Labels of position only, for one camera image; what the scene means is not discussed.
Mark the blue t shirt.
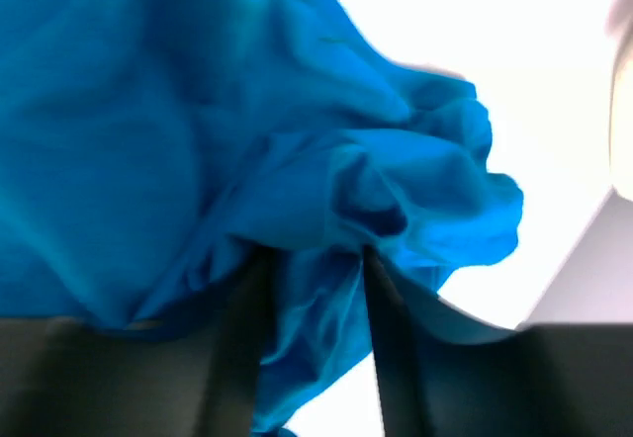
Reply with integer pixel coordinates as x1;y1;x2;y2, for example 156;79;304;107
1;0;523;436

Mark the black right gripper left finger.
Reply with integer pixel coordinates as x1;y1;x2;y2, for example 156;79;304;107
1;248;272;436

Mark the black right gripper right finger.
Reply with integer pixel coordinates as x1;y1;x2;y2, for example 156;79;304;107
363;248;632;436

